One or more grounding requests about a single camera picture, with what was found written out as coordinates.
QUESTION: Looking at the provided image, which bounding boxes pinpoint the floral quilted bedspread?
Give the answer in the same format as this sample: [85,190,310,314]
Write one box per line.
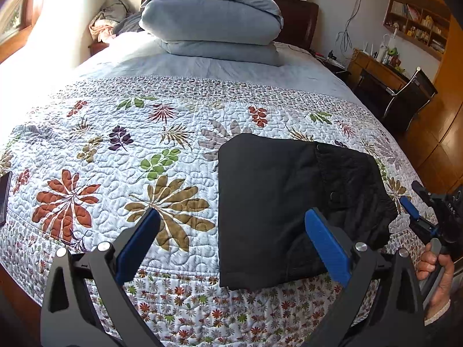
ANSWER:
[1,32,435,346]

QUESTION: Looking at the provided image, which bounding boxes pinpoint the folded blue duvet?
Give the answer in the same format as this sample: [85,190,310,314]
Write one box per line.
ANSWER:
[139,0,284,45]

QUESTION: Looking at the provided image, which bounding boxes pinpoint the black padded pants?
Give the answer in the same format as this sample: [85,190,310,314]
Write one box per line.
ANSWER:
[218,133,398,291]

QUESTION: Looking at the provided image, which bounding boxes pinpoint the dark wooden headboard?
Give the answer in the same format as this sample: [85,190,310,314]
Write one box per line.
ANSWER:
[141,0,319,50]

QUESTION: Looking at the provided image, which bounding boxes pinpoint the person's right hand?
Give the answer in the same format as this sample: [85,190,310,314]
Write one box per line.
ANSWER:
[417,243,454,326]

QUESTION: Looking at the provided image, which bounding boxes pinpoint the black smartphone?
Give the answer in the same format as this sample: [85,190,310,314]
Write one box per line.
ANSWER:
[0,171,12,226]

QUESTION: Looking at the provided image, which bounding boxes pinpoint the black metal chair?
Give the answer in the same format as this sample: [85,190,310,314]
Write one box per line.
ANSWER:
[355,66,439,135]

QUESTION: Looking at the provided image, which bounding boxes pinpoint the pile of clothes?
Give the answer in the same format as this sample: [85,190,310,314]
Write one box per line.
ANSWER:
[89,0,142,44]

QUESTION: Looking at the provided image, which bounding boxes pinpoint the wooden desk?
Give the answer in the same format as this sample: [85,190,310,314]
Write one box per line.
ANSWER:
[346,49,409,91]

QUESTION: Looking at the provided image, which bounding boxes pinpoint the side wooden window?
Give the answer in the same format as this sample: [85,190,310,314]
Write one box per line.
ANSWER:
[1,0,39,62]

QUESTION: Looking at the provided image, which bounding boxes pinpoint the hanging white cables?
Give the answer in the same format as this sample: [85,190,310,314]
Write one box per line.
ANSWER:
[334,0,378,55]

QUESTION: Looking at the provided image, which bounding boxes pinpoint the blue pillow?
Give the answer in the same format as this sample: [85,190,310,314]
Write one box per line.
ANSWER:
[160,41,282,67]

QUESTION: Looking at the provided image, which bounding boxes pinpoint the wooden wall shelf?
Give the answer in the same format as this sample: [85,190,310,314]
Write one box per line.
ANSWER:
[383,0,451,60]

